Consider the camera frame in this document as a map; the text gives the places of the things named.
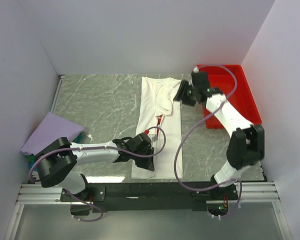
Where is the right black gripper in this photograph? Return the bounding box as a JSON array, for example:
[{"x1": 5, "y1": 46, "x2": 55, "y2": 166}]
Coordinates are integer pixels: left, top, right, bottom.
[{"x1": 172, "y1": 80, "x2": 198, "y2": 108}]

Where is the white t-shirt red print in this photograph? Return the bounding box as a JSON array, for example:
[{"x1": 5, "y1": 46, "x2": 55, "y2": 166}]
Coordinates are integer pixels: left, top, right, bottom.
[{"x1": 131, "y1": 77, "x2": 182, "y2": 179}]

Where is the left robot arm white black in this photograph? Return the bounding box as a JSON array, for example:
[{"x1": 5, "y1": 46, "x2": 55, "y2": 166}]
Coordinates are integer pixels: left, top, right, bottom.
[{"x1": 35, "y1": 132, "x2": 155, "y2": 201}]

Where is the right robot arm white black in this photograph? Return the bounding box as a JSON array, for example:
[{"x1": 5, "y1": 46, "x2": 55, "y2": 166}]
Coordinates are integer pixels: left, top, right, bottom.
[{"x1": 173, "y1": 70, "x2": 265, "y2": 200}]

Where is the red plastic bin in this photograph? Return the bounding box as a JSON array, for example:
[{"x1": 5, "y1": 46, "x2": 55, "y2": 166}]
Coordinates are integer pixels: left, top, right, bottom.
[{"x1": 197, "y1": 64, "x2": 262, "y2": 125}]

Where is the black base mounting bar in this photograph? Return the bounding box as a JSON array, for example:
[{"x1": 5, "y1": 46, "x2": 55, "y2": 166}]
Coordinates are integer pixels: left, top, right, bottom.
[{"x1": 59, "y1": 181, "x2": 240, "y2": 217}]

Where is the folded lavender t-shirt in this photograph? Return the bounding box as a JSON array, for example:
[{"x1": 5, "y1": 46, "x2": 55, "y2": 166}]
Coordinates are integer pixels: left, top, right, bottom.
[{"x1": 20, "y1": 112, "x2": 85, "y2": 156}]

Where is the folded green t-shirt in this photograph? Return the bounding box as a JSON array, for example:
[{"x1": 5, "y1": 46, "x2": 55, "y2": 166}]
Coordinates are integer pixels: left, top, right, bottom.
[{"x1": 24, "y1": 132, "x2": 84, "y2": 163}]

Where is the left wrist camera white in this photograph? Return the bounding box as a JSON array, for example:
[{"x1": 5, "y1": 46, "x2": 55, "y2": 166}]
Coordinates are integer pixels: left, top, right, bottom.
[{"x1": 144, "y1": 129, "x2": 158, "y2": 144}]

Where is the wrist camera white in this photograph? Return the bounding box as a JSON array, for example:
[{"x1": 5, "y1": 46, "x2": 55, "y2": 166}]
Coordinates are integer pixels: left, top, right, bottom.
[
  {"x1": 192, "y1": 66, "x2": 200, "y2": 73},
  {"x1": 144, "y1": 129, "x2": 158, "y2": 144}
]

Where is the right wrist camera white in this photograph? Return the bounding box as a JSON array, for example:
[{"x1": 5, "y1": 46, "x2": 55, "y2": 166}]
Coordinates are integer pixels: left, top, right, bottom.
[{"x1": 192, "y1": 66, "x2": 200, "y2": 73}]

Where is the aluminium rail frame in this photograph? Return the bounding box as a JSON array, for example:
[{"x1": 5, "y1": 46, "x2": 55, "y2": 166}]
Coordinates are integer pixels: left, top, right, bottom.
[{"x1": 5, "y1": 181, "x2": 292, "y2": 240}]

